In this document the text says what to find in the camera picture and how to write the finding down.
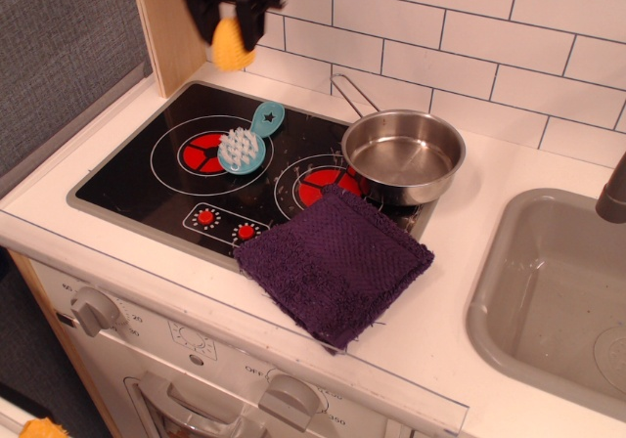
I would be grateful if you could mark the grey right oven knob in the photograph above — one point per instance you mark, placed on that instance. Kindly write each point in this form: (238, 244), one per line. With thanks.
(290, 400)

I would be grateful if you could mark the grey left oven knob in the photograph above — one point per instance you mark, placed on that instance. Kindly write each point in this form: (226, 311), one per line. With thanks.
(94, 310)

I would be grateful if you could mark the orange object bottom corner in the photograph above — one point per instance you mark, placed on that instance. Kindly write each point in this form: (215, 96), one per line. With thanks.
(42, 428)

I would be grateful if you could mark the grey faucet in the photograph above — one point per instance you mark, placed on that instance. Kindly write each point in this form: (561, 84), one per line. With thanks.
(611, 205)

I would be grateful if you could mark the grey oven door handle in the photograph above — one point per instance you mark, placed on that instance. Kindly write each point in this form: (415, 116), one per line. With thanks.
(210, 414)

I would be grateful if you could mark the purple folded cloth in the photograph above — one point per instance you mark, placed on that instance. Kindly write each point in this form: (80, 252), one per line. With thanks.
(335, 267)

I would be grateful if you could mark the stainless steel pot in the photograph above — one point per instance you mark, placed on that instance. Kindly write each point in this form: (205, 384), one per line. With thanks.
(403, 157)

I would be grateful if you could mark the teal scrubber brush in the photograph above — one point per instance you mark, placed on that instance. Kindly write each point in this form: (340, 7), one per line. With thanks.
(242, 151)

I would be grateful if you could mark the white toy oven front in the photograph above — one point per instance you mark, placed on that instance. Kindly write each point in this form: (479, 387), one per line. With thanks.
(144, 341)

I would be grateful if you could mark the red stove knob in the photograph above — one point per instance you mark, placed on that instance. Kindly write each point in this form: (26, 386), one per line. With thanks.
(246, 232)
(206, 217)

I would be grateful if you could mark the grey oven knob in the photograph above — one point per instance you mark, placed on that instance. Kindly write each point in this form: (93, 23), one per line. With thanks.
(290, 400)
(94, 310)

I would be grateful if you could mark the red left stove knob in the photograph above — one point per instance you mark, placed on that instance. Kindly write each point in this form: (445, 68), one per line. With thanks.
(206, 217)

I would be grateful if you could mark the grey sink basin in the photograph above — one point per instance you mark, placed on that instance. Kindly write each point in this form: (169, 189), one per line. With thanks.
(549, 305)

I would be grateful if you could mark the yellow toy corn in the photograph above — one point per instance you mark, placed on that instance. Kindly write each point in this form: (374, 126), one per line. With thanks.
(228, 49)

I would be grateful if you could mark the red right stove knob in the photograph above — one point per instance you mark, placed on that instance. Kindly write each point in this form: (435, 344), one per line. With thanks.
(246, 232)

